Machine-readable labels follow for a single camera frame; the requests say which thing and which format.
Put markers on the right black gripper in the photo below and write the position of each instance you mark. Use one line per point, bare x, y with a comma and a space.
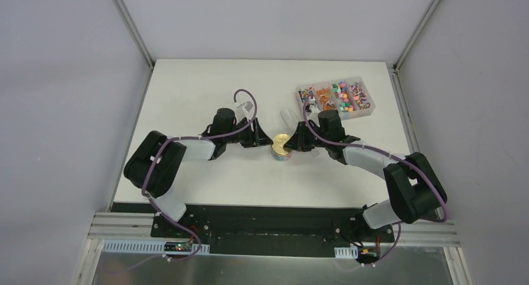
298, 141

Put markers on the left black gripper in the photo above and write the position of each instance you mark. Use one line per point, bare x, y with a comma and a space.
253, 131

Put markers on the clear plastic round jar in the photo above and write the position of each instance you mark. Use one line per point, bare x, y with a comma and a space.
282, 155

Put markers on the clear plastic scoop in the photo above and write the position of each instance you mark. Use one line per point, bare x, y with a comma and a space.
291, 120

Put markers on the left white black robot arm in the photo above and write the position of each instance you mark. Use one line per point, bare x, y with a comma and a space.
152, 168

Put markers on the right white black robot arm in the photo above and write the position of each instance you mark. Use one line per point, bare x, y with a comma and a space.
412, 185

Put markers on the clear divided candy box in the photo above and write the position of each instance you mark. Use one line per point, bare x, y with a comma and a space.
349, 97

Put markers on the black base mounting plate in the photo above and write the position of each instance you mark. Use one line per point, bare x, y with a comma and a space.
269, 231

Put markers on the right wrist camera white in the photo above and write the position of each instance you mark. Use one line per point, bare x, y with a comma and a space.
312, 107

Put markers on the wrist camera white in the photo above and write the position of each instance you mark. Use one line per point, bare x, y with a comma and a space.
244, 110
312, 107

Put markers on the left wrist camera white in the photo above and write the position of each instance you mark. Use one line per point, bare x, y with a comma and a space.
244, 110

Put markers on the right white cable duct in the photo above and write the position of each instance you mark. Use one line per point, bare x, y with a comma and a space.
350, 252

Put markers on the white cable duct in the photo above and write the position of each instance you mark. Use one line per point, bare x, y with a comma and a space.
350, 252
154, 247

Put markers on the left white cable duct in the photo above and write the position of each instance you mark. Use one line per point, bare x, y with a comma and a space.
154, 247

